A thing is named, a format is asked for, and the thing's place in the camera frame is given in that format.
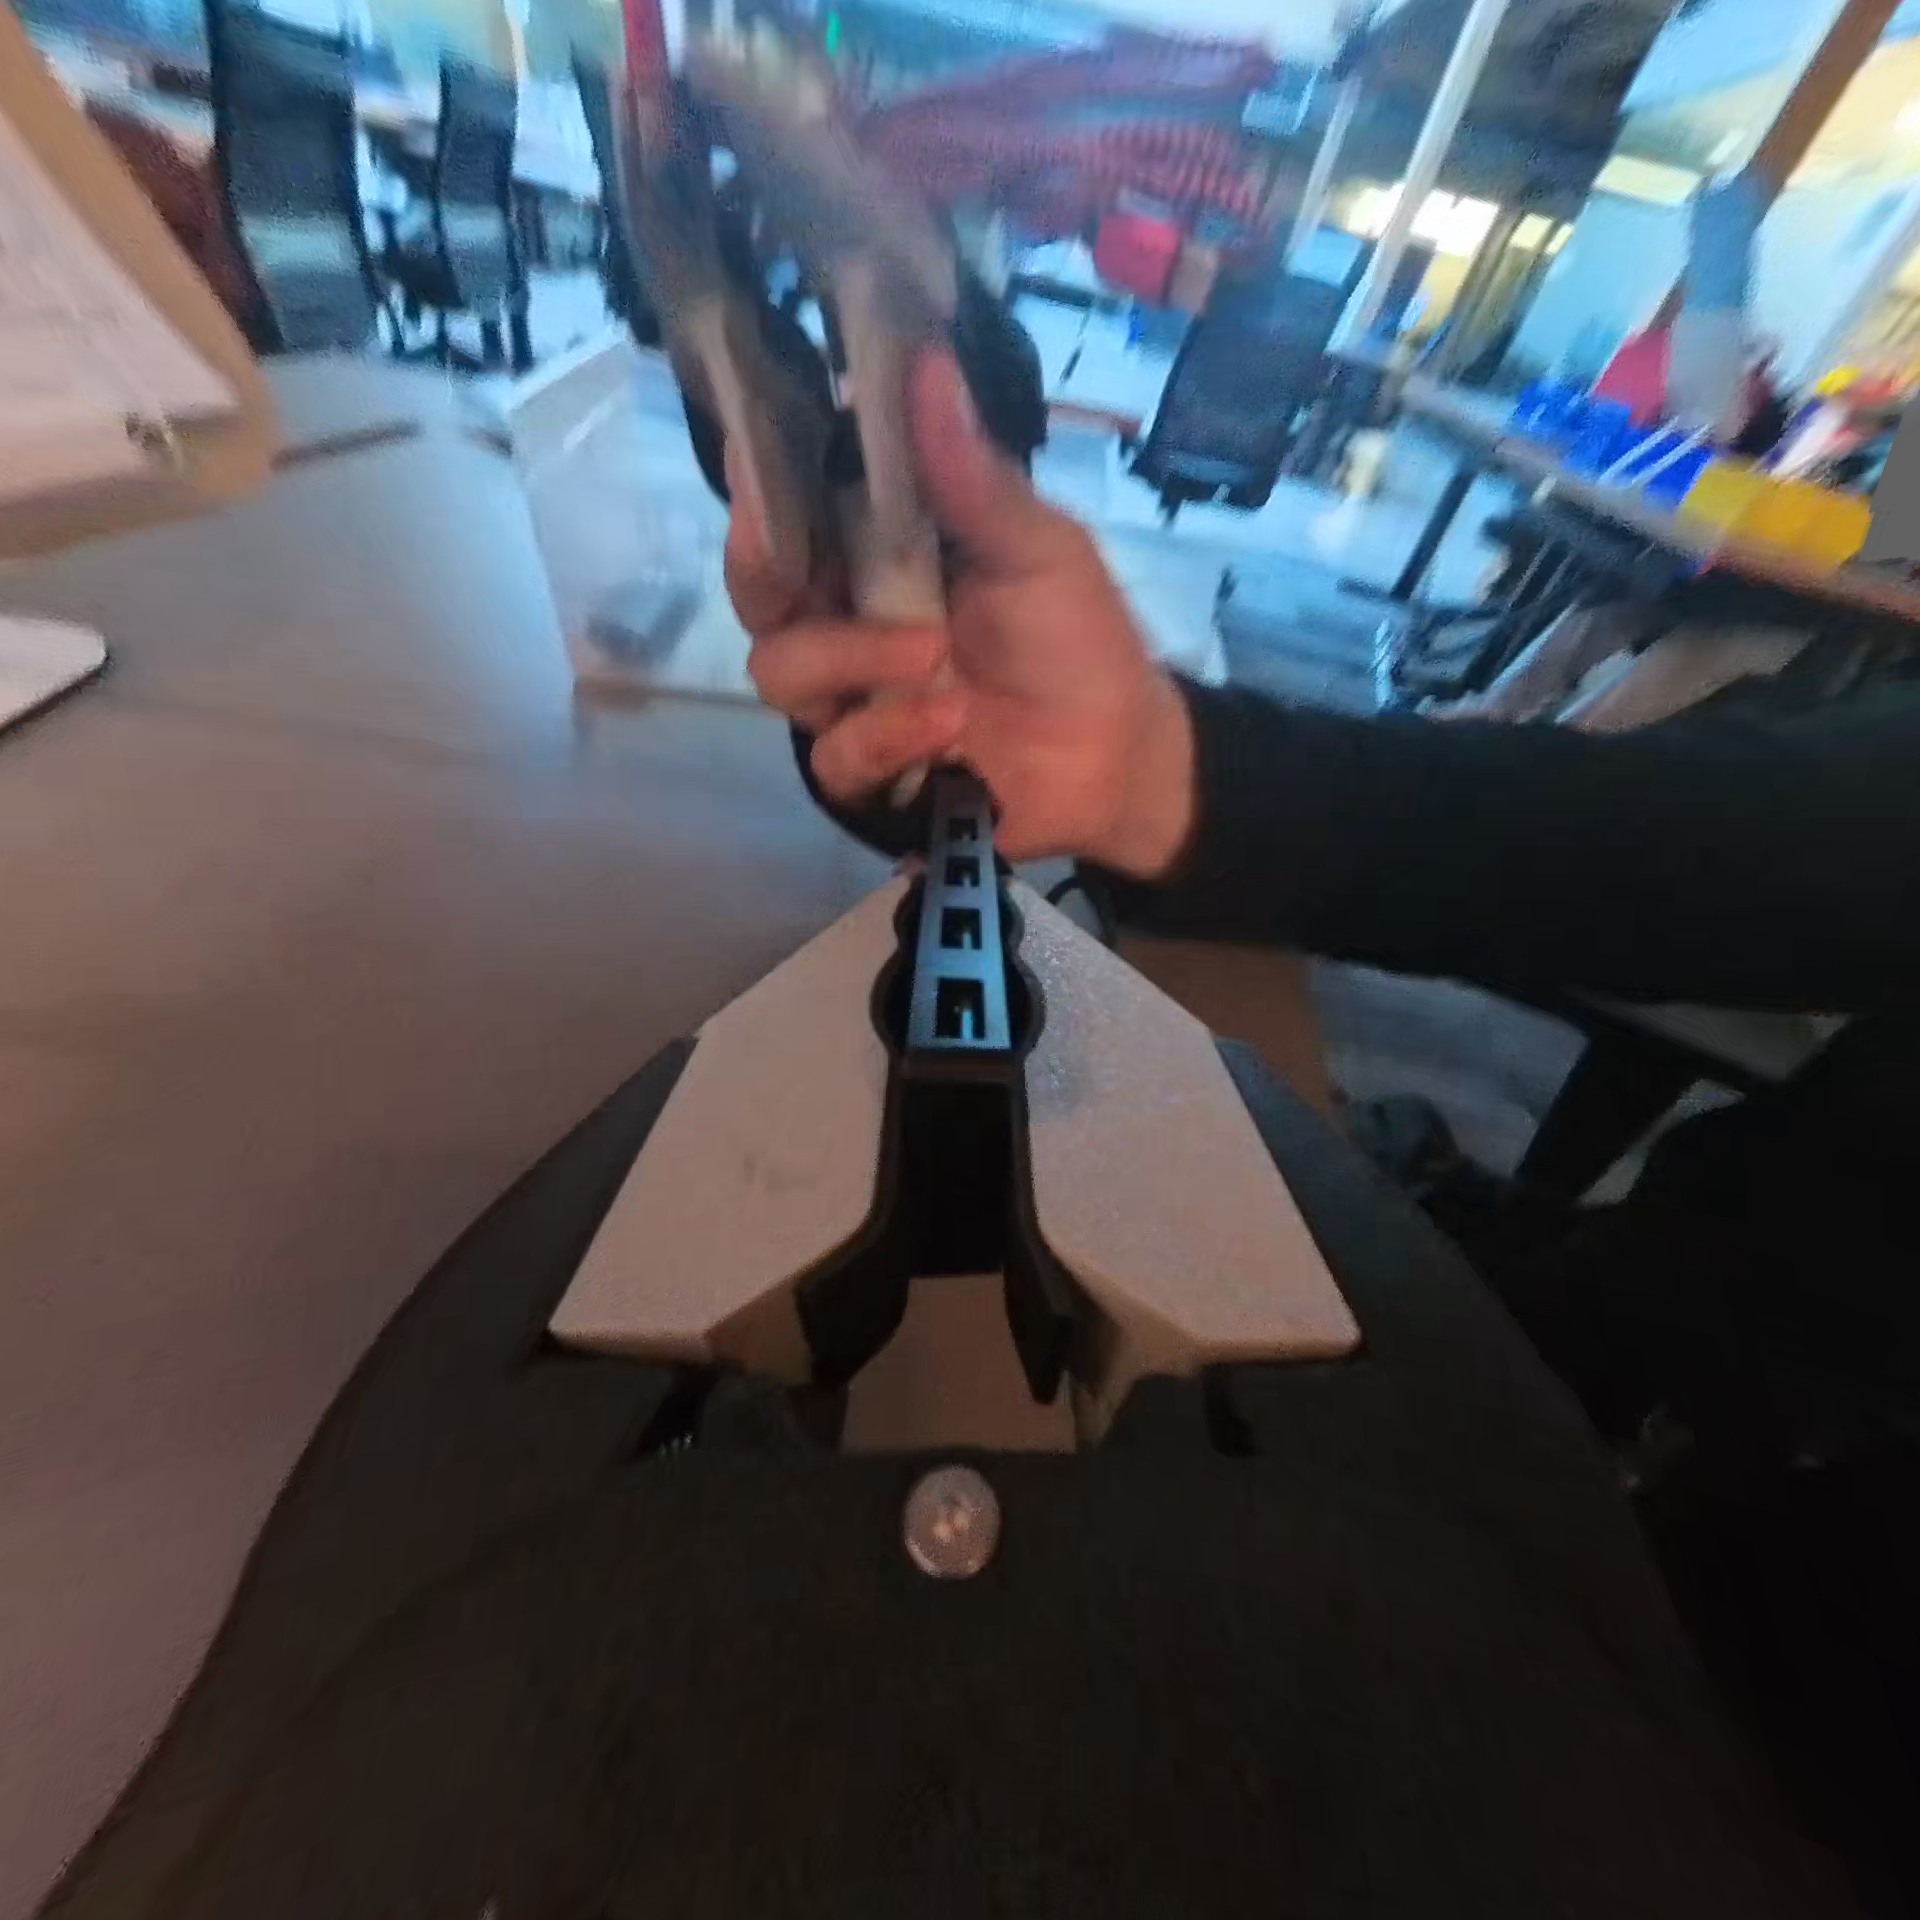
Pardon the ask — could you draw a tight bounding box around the instruction sheet on board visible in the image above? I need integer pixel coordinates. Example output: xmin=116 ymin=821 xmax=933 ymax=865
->
xmin=0 ymin=0 xmax=278 ymax=557

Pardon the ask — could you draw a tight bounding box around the white stand base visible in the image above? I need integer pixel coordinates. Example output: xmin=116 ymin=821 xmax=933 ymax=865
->
xmin=0 ymin=611 xmax=109 ymax=735

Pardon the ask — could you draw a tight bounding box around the black office chair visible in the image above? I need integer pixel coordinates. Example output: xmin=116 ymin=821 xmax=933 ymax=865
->
xmin=1126 ymin=270 xmax=1360 ymax=519
xmin=200 ymin=0 xmax=395 ymax=358
xmin=394 ymin=51 xmax=536 ymax=374

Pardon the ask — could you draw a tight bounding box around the black usb hub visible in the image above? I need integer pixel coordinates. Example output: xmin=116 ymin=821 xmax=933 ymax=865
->
xmin=895 ymin=767 xmax=1029 ymax=1280

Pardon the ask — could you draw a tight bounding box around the person's right hand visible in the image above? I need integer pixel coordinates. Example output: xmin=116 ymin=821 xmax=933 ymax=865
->
xmin=725 ymin=351 xmax=1202 ymax=887

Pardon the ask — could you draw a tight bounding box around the red braided usb cable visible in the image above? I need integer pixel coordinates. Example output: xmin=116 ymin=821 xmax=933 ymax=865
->
xmin=855 ymin=35 xmax=1285 ymax=241

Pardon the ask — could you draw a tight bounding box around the yellow plastic bin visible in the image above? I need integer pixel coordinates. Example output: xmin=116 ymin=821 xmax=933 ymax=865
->
xmin=1679 ymin=457 xmax=1876 ymax=571

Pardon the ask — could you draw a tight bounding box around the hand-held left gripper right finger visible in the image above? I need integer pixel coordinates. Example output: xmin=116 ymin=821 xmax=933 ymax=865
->
xmin=1002 ymin=882 xmax=1360 ymax=1407

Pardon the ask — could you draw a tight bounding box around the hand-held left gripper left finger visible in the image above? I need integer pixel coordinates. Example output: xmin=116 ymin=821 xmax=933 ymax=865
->
xmin=551 ymin=877 xmax=922 ymax=1389

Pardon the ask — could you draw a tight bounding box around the person's right forearm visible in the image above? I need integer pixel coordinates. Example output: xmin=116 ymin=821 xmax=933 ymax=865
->
xmin=1094 ymin=673 xmax=1920 ymax=1022

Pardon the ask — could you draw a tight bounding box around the clear plastic bin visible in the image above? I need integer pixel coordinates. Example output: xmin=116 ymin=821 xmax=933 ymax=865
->
xmin=503 ymin=335 xmax=781 ymax=706

